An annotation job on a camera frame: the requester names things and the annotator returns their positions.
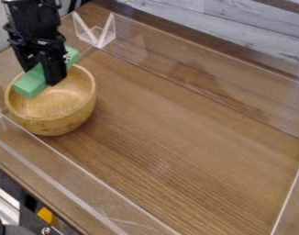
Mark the clear acrylic barrier wall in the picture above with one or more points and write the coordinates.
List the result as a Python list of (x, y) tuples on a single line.
[(188, 152)]

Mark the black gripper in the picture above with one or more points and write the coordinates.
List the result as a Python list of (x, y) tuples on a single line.
[(33, 36)]

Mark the brown wooden bowl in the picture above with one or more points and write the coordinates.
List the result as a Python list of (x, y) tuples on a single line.
[(60, 108)]

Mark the clear acrylic corner bracket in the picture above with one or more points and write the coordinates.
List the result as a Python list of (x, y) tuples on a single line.
[(96, 36)]

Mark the yellow and black device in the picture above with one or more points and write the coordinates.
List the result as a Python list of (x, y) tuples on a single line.
[(40, 220)]

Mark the green rectangular block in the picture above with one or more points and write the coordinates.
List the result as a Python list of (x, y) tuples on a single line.
[(32, 83)]

